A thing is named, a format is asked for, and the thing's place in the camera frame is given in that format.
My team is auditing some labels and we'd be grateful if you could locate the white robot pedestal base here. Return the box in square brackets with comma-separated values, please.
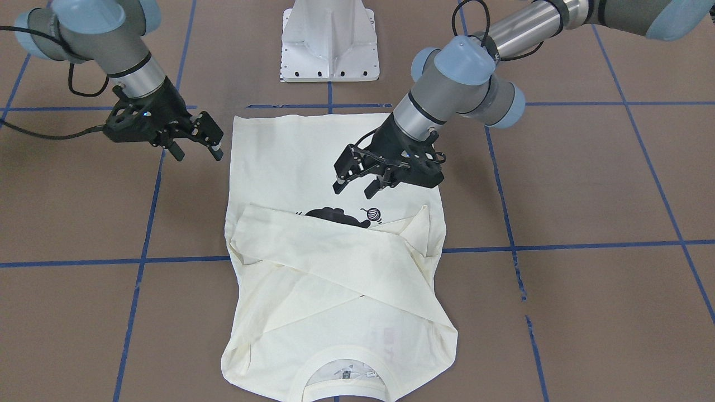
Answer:
[279, 1, 380, 83]

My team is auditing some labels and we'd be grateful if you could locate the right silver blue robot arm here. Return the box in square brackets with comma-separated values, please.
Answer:
[11, 1, 224, 161]

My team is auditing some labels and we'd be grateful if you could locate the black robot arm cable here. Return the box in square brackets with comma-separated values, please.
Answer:
[0, 25, 115, 140]

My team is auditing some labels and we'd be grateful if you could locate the cream long-sleeve cat shirt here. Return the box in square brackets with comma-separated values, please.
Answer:
[221, 113, 458, 401]

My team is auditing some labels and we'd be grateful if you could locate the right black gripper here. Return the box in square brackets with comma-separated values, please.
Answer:
[103, 78, 224, 162]

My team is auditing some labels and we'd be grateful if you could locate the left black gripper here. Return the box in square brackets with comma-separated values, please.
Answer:
[334, 120, 445, 199]

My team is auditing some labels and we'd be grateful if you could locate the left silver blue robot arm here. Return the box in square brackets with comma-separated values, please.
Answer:
[332, 1, 713, 199]

